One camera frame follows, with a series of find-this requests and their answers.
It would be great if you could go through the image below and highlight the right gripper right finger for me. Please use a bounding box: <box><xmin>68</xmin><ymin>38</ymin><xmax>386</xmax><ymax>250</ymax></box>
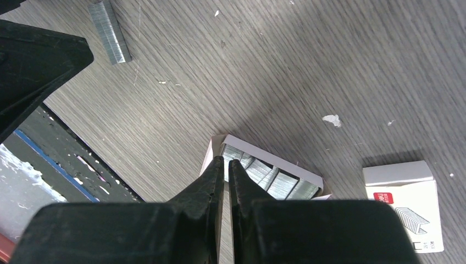
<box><xmin>229</xmin><ymin>160</ymin><xmax>419</xmax><ymax>263</ymax></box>

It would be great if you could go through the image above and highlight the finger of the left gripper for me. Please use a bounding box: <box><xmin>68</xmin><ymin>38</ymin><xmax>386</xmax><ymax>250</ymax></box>
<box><xmin>1</xmin><ymin>20</ymin><xmax>94</xmax><ymax>141</ymax></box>

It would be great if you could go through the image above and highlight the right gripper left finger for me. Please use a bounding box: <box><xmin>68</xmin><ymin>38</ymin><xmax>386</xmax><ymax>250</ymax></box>
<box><xmin>10</xmin><ymin>156</ymin><xmax>224</xmax><ymax>263</ymax></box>

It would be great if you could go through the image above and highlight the staple tray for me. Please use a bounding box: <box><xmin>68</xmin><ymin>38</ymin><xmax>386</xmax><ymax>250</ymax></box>
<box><xmin>201</xmin><ymin>134</ymin><xmax>332</xmax><ymax>200</ymax></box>

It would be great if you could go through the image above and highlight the white staple box sleeve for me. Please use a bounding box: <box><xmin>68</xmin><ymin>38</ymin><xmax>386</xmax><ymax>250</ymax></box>
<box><xmin>363</xmin><ymin>161</ymin><xmax>444</xmax><ymax>254</ymax></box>

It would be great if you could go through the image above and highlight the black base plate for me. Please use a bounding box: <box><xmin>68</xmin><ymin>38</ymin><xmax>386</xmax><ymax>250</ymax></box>
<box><xmin>3</xmin><ymin>104</ymin><xmax>143</xmax><ymax>202</ymax></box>

